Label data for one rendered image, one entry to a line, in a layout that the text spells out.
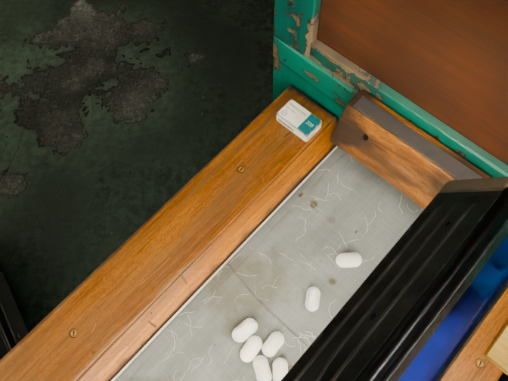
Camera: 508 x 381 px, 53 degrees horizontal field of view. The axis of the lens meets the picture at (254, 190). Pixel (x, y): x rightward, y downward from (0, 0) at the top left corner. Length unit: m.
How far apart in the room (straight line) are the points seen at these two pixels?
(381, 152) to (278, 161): 0.15
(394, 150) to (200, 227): 0.28
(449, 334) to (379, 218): 0.40
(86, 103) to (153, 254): 1.18
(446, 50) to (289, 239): 0.32
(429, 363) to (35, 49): 1.85
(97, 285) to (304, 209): 0.30
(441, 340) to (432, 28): 0.35
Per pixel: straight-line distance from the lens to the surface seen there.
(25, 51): 2.06
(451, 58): 0.61
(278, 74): 0.84
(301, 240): 0.73
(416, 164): 0.68
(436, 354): 0.37
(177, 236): 0.71
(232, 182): 0.73
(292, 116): 0.76
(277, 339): 0.67
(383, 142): 0.69
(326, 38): 0.72
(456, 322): 0.37
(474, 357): 0.71
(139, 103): 1.78
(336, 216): 0.74
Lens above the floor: 1.43
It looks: 65 degrees down
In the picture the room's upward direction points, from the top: 4 degrees counter-clockwise
